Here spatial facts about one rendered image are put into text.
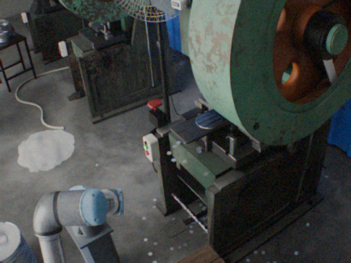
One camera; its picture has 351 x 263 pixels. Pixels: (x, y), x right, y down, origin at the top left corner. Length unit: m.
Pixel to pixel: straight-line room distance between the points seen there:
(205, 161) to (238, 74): 0.77
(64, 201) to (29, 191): 1.61
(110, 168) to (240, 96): 1.80
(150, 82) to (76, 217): 2.33
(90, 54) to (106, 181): 1.05
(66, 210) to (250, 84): 0.65
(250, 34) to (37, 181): 2.15
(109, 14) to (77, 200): 1.81
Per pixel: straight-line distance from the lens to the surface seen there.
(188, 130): 1.57
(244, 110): 0.98
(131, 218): 2.25
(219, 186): 1.50
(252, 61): 0.92
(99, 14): 2.61
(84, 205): 1.06
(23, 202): 2.61
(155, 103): 1.82
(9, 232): 2.09
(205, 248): 1.64
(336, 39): 1.11
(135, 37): 3.01
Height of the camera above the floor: 1.72
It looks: 37 degrees down
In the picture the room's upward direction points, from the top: 5 degrees counter-clockwise
